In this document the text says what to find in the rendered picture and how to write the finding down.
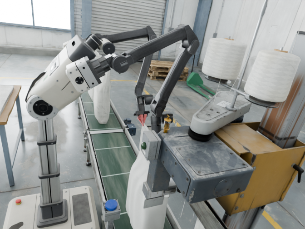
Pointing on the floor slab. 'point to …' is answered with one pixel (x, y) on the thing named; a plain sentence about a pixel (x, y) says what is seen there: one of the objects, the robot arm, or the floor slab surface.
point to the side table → (6, 133)
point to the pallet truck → (194, 78)
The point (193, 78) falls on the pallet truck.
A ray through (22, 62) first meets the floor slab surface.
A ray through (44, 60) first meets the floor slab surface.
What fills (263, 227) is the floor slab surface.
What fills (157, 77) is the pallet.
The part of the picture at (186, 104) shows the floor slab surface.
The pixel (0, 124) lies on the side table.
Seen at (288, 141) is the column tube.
